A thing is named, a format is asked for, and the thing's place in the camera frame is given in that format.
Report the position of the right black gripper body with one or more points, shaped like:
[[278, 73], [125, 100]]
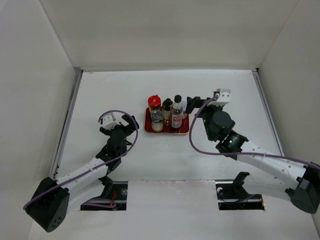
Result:
[[207, 113]]

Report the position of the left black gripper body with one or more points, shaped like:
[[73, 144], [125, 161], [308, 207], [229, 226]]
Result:
[[126, 128]]

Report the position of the small pink-lidded spice jar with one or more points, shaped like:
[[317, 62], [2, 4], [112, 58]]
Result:
[[184, 105]]

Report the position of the tall clear vinegar bottle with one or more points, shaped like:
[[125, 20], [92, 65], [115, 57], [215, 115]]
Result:
[[176, 112]]

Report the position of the silver-capped glass shaker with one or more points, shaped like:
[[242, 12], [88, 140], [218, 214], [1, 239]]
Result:
[[156, 120]]

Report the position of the black-capped white bottle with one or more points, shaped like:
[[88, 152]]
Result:
[[166, 110]]

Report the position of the red-capped sauce jar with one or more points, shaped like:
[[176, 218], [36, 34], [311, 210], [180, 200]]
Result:
[[154, 103]]

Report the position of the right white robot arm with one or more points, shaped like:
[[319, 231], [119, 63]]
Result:
[[301, 179]]

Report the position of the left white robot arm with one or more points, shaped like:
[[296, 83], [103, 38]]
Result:
[[54, 198]]

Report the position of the red rectangular tray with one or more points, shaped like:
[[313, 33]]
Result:
[[167, 129]]

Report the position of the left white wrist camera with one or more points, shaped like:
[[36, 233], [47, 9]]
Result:
[[108, 121]]

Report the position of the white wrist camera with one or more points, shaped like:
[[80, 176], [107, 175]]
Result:
[[222, 96], [108, 121]]

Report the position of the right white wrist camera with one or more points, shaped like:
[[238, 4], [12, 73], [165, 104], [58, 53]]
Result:
[[222, 96]]

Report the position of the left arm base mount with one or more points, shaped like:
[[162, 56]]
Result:
[[112, 198]]

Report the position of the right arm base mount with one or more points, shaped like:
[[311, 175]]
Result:
[[231, 195]]

